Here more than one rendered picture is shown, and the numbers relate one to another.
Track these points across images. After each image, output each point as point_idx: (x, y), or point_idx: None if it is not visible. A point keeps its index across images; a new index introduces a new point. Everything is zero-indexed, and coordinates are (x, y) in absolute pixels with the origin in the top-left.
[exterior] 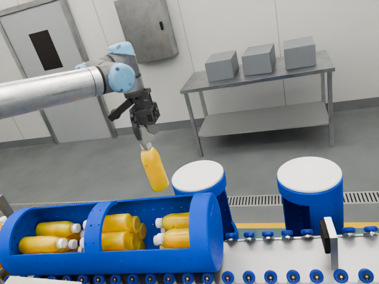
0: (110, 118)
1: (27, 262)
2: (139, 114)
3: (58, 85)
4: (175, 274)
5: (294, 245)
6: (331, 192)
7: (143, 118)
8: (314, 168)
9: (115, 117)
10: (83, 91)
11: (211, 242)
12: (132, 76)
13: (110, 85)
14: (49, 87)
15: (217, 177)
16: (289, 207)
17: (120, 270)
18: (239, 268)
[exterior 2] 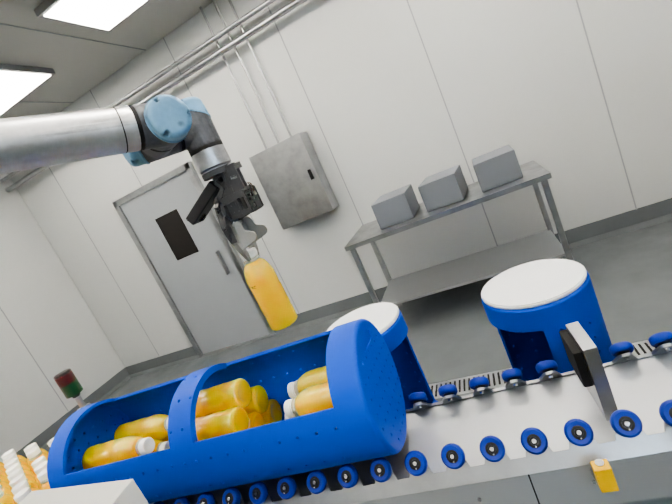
0: (189, 220)
1: (89, 483)
2: (227, 201)
3: (56, 122)
4: (329, 476)
5: (530, 394)
6: (575, 299)
7: (235, 208)
8: (539, 274)
9: (196, 216)
10: (101, 133)
11: (371, 393)
12: (183, 112)
13: (149, 126)
14: (41, 124)
15: (390, 319)
16: (518, 355)
17: (230, 475)
18: (438, 448)
